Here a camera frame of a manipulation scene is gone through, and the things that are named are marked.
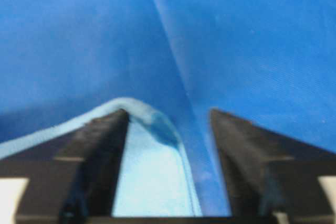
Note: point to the blue table cloth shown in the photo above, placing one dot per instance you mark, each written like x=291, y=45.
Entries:
x=269, y=61

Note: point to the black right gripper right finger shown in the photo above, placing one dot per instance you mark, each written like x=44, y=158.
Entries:
x=271, y=175

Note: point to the light blue towel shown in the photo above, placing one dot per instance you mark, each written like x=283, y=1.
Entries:
x=156, y=178

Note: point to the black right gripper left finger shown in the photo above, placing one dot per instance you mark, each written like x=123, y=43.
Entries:
x=68, y=178

